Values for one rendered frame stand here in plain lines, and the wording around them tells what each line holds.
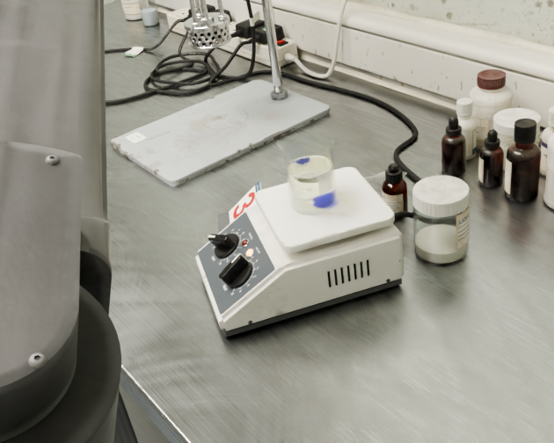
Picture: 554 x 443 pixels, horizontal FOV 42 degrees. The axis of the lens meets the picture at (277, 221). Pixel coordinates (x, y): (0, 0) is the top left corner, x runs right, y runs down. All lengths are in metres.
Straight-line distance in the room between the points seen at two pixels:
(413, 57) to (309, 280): 0.53
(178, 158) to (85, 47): 0.79
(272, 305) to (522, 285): 0.26
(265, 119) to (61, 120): 0.91
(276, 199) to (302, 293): 0.11
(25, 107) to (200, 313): 0.55
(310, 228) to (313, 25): 0.66
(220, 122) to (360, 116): 0.22
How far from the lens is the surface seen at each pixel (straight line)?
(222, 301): 0.73
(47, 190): 0.16
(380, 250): 0.73
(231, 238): 0.78
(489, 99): 0.98
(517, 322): 0.74
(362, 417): 0.65
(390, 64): 1.20
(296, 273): 0.71
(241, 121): 1.14
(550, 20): 1.04
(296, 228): 0.72
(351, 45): 1.25
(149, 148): 1.11
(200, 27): 1.06
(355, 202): 0.75
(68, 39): 0.28
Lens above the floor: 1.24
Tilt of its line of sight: 33 degrees down
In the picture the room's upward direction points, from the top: 9 degrees counter-clockwise
